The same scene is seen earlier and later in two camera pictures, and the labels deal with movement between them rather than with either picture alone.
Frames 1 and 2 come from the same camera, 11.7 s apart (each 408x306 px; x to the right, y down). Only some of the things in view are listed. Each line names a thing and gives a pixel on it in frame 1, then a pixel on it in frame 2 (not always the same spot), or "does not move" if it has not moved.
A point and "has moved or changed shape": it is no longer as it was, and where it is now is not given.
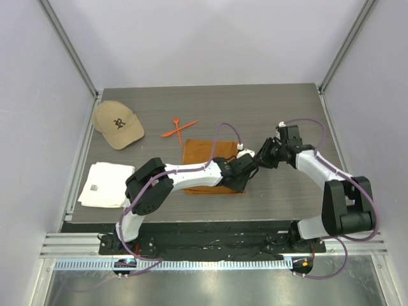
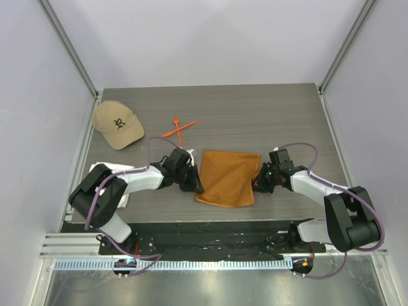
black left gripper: (240, 187) → (194, 185)
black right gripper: (262, 157) → (259, 184)
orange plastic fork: (176, 120) does not move
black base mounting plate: (208, 238) does not move
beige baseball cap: (118, 124) does not move
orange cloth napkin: (200, 151) has moved or changed shape
